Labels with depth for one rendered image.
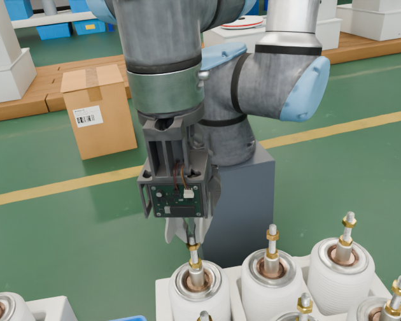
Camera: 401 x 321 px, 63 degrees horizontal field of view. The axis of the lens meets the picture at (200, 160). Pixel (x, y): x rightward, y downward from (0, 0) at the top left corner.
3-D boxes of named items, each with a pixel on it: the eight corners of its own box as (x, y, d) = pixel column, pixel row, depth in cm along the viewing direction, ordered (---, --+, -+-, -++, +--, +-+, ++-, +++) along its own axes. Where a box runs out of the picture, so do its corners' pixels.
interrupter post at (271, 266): (279, 276, 51) (280, 261, 49) (263, 274, 52) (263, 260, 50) (279, 263, 53) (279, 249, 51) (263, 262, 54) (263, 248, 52)
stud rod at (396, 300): (387, 320, 42) (400, 281, 38) (384, 313, 43) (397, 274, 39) (395, 321, 42) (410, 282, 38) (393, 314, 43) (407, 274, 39)
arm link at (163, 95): (137, 55, 36) (211, 51, 35) (144, 95, 39) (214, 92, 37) (115, 77, 30) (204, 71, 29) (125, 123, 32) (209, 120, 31)
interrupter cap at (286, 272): (297, 292, 48) (298, 288, 48) (246, 287, 50) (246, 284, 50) (294, 253, 55) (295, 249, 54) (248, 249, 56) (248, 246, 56)
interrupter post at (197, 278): (190, 276, 53) (188, 262, 51) (205, 275, 53) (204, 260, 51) (190, 288, 51) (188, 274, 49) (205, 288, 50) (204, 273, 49)
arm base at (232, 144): (184, 141, 81) (179, 103, 76) (241, 129, 84) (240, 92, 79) (198, 172, 69) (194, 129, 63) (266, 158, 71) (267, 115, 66)
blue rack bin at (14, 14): (4, 18, 431) (-3, 0, 421) (35, 14, 439) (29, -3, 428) (-5, 23, 390) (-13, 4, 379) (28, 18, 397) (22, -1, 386)
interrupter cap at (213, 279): (175, 264, 55) (174, 262, 55) (220, 261, 55) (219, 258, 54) (172, 305, 48) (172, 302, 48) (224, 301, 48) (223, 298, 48)
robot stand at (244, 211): (189, 228, 98) (177, 139, 82) (246, 214, 101) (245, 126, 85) (205, 276, 83) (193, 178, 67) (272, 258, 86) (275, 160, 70)
